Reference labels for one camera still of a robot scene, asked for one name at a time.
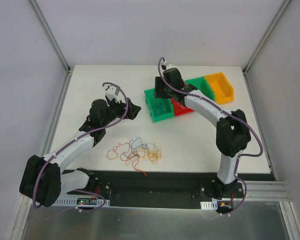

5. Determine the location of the right white cable duct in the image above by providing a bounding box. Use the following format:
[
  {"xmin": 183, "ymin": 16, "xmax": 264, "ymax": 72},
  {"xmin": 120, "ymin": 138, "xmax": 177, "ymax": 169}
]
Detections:
[{"xmin": 200, "ymin": 200, "xmax": 218, "ymax": 211}]

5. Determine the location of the aluminium frame post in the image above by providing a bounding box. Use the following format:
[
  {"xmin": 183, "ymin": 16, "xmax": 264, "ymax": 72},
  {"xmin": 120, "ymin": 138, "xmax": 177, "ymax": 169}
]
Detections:
[
  {"xmin": 242, "ymin": 0, "xmax": 293, "ymax": 76},
  {"xmin": 27, "ymin": 0, "xmax": 72, "ymax": 74}
]

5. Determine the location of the red bin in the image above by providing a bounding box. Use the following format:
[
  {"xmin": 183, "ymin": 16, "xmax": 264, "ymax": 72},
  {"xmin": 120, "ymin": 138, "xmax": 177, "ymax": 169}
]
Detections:
[{"xmin": 170, "ymin": 98, "xmax": 194, "ymax": 117}]

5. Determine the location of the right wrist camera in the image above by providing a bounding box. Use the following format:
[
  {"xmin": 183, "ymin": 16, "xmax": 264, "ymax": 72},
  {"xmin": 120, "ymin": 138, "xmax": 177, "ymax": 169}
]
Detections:
[{"xmin": 160, "ymin": 60, "xmax": 176, "ymax": 72}]

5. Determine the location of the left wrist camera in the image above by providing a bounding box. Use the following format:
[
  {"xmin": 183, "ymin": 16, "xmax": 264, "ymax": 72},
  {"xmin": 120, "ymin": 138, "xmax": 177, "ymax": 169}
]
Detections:
[{"xmin": 102, "ymin": 85, "xmax": 122, "ymax": 105}]

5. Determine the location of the left aluminium frame post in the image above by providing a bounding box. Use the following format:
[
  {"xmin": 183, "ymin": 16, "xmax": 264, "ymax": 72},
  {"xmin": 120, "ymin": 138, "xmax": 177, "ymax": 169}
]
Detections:
[{"xmin": 27, "ymin": 0, "xmax": 72, "ymax": 74}]

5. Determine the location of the near green bin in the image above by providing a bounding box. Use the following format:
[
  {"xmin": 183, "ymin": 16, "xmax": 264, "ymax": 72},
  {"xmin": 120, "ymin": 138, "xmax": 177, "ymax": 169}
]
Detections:
[{"xmin": 143, "ymin": 88, "xmax": 174, "ymax": 123}]

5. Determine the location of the far green bin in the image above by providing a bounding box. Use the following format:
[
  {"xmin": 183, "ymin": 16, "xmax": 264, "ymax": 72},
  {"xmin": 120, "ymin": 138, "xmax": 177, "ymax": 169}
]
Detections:
[{"xmin": 184, "ymin": 76, "xmax": 215, "ymax": 101}]

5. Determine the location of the yellow bin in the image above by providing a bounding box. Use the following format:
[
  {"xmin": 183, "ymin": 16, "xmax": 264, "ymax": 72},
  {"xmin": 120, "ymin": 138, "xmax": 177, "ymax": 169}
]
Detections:
[{"xmin": 204, "ymin": 72, "xmax": 235, "ymax": 105}]

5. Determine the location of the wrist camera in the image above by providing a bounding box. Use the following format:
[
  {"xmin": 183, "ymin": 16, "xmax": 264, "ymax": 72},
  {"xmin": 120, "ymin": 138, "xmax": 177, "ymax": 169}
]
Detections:
[
  {"xmin": 102, "ymin": 85, "xmax": 122, "ymax": 105},
  {"xmin": 160, "ymin": 60, "xmax": 176, "ymax": 72}
]

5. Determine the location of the left white cable duct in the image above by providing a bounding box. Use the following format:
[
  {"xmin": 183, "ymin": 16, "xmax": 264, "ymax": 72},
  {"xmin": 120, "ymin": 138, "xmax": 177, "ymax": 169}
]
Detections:
[{"xmin": 52, "ymin": 196, "xmax": 110, "ymax": 208}]

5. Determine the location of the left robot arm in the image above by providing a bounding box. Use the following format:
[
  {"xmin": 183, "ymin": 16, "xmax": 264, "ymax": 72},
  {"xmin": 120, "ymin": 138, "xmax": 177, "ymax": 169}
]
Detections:
[{"xmin": 19, "ymin": 98, "xmax": 142, "ymax": 208}]

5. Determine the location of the green bin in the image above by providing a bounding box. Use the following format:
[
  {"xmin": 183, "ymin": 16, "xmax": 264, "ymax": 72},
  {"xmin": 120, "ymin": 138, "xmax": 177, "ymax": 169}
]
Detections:
[
  {"xmin": 184, "ymin": 76, "xmax": 215, "ymax": 101},
  {"xmin": 143, "ymin": 88, "xmax": 174, "ymax": 123}
]

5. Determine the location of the white cable duct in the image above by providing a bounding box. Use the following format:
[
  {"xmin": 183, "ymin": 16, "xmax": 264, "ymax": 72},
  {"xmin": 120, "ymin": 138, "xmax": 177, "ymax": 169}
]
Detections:
[
  {"xmin": 200, "ymin": 200, "xmax": 218, "ymax": 211},
  {"xmin": 52, "ymin": 196, "xmax": 110, "ymax": 208}
]

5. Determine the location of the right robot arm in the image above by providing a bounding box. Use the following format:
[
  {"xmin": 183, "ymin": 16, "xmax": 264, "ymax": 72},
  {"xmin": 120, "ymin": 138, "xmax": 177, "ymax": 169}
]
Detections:
[{"xmin": 154, "ymin": 64, "xmax": 251, "ymax": 200}]

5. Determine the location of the right aluminium frame post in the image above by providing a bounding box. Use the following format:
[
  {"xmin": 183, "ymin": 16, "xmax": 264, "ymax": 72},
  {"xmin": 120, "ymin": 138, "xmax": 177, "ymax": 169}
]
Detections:
[{"xmin": 242, "ymin": 0, "xmax": 293, "ymax": 76}]

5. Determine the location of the coloured wire bundle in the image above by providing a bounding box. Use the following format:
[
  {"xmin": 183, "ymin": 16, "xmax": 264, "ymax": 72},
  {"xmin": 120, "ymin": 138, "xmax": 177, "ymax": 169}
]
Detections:
[{"xmin": 106, "ymin": 136, "xmax": 163, "ymax": 177}]

